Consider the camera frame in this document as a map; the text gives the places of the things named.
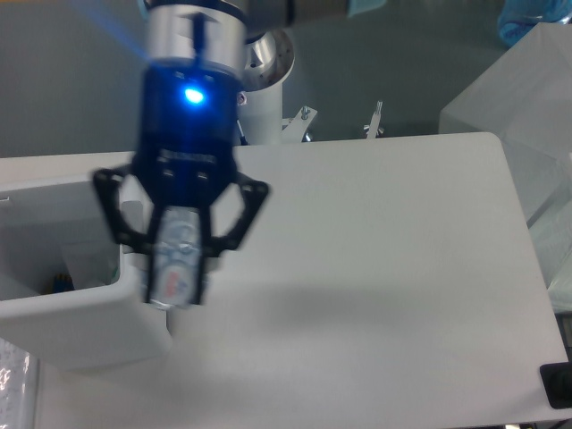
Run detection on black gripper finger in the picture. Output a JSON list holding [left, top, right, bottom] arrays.
[[92, 164, 166, 303], [194, 172, 271, 305]]

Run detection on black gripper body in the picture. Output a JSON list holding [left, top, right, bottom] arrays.
[[130, 61, 240, 208]]

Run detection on crushed clear plastic bottle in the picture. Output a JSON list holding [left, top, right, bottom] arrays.
[[140, 206, 205, 311]]

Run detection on white tissue wrapper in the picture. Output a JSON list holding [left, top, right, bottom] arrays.
[[62, 241, 119, 290]]

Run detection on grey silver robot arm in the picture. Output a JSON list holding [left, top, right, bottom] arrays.
[[92, 1, 380, 310]]

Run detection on white plastic trash can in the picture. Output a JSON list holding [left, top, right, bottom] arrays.
[[1, 174, 172, 370]]

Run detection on yellow blue item in bin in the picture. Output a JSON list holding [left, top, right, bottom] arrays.
[[46, 273, 75, 294]]

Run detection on clear plastic sheet lower left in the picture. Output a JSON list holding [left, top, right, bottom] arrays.
[[1, 340, 39, 428]]

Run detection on blue plastic bag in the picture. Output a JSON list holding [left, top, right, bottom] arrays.
[[497, 0, 571, 47]]

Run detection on black device at table edge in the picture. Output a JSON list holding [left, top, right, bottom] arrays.
[[540, 362, 572, 409]]

